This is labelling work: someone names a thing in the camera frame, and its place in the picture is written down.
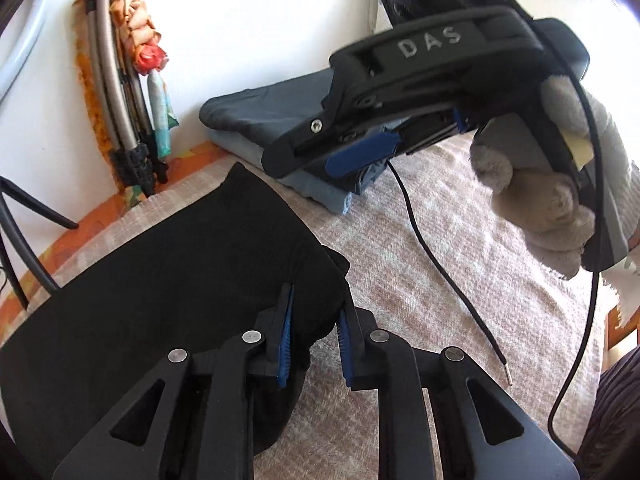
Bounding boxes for folded metal tube frame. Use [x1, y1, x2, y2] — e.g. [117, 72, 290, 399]
[82, 0, 170, 197]

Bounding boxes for person's right hand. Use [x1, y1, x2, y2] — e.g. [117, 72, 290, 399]
[469, 74, 640, 281]

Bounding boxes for white frayed cloth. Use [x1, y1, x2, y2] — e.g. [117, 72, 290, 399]
[602, 252, 640, 332]

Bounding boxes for loose black cable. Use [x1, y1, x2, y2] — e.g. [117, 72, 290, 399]
[386, 159, 513, 388]

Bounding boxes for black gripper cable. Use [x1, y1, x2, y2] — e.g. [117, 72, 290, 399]
[546, 35, 610, 467]

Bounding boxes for folded chair with scarf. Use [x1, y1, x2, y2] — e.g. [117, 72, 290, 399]
[74, 0, 180, 201]

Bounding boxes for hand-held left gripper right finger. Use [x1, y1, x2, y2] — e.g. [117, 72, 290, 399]
[337, 304, 582, 480]

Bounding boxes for blue grey folded pants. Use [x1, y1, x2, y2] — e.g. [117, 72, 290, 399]
[207, 130, 355, 216]

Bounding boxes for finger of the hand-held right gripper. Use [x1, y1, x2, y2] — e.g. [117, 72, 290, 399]
[261, 5, 547, 192]
[397, 91, 493, 157]

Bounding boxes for orange floral bedsheet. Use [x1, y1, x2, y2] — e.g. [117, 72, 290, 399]
[0, 139, 236, 321]

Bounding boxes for dark striped cloth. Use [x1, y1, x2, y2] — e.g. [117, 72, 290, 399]
[576, 344, 640, 480]

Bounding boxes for black pants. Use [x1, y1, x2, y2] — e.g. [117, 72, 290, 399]
[0, 162, 354, 457]

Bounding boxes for dark grey folded pants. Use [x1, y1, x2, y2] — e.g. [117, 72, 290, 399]
[199, 67, 403, 197]

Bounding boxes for black tripod legs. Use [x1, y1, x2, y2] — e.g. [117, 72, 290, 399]
[0, 174, 81, 312]

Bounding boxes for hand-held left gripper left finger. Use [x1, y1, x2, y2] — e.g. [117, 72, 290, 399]
[52, 282, 307, 480]

